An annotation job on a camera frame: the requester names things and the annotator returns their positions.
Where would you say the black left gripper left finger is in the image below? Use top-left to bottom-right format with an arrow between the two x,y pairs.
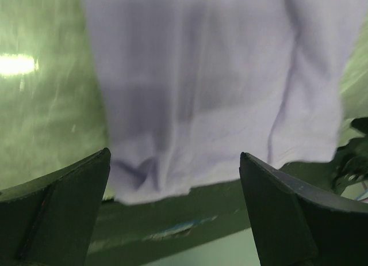
1,148 -> 111,265

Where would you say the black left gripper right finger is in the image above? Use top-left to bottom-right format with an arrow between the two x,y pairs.
239,153 -> 367,266

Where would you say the purple t shirt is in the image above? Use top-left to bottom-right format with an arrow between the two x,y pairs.
82,0 -> 367,204

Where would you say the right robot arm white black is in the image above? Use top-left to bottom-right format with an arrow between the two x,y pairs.
332,117 -> 367,194

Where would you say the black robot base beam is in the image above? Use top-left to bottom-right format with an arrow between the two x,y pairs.
86,161 -> 346,258

